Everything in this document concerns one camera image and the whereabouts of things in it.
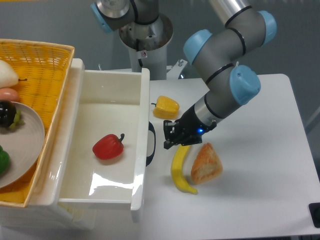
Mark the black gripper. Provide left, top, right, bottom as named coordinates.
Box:
left=163, top=104, right=217, bottom=150

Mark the white drawer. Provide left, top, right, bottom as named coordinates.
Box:
left=57, top=67, right=151, bottom=224

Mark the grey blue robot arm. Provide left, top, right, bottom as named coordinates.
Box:
left=91, top=0, right=277, bottom=149

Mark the white drawer cabinet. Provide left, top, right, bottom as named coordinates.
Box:
left=0, top=58, right=96, bottom=230

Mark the yellow toy bell pepper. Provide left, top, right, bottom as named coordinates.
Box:
left=151, top=95, right=180, bottom=120

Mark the yellow toy banana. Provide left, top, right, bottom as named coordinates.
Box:
left=170, top=145, right=198, bottom=195

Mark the toy croissant pastry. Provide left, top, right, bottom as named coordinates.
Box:
left=190, top=143, right=223, bottom=185

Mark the red toy bell pepper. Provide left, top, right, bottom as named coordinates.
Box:
left=92, top=133, right=125, bottom=160

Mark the yellow woven basket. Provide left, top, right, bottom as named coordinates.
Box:
left=0, top=38, right=75, bottom=208

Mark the grey round plate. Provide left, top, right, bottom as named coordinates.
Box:
left=0, top=102, right=45, bottom=188

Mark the black corner object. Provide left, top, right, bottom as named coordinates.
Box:
left=308, top=202, right=320, bottom=229

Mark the dark toy eggplant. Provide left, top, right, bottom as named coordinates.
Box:
left=0, top=99, right=25, bottom=130

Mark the pink toy sausage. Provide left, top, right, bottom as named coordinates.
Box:
left=0, top=88, right=20, bottom=102

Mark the green toy pepper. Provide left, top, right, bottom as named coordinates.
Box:
left=0, top=146, right=11, bottom=175

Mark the white toy pear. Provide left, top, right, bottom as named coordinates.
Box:
left=0, top=60, right=28, bottom=89

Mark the black top drawer handle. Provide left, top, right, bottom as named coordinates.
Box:
left=146, top=122, right=157, bottom=166

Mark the metal table bracket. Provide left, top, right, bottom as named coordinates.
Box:
left=166, top=59, right=188, bottom=80

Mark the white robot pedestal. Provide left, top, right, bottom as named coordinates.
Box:
left=119, top=13, right=173, bottom=80

